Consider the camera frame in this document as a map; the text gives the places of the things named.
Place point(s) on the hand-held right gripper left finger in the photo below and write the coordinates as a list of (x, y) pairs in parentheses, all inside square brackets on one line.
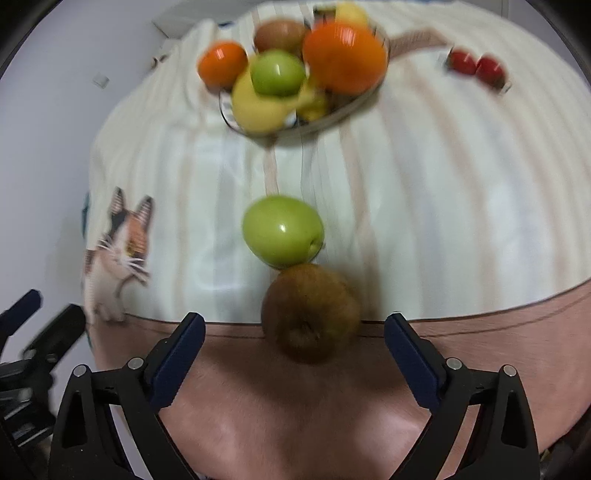
[(178, 355)]

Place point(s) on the green apple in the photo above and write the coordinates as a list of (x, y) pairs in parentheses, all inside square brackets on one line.
[(278, 73), (282, 237)]

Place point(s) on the yellow banana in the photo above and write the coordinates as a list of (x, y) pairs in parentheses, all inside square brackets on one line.
[(352, 14), (258, 108)]

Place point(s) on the cat printed striped blanket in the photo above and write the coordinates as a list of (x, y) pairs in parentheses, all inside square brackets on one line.
[(438, 207)]

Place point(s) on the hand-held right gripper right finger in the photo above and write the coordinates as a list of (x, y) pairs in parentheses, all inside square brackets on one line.
[(408, 357)]

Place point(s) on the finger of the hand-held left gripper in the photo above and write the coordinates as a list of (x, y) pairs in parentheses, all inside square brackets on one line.
[(21, 307), (57, 330)]

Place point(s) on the red cherry tomato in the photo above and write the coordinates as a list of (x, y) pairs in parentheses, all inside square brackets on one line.
[(491, 70), (463, 62)]

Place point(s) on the white plate with blue stripes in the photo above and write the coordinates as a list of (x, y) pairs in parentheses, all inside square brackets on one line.
[(344, 110)]

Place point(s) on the white wall socket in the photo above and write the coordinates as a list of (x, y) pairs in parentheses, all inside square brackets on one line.
[(99, 81)]

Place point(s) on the orange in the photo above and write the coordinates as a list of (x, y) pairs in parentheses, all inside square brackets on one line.
[(345, 57), (222, 63)]

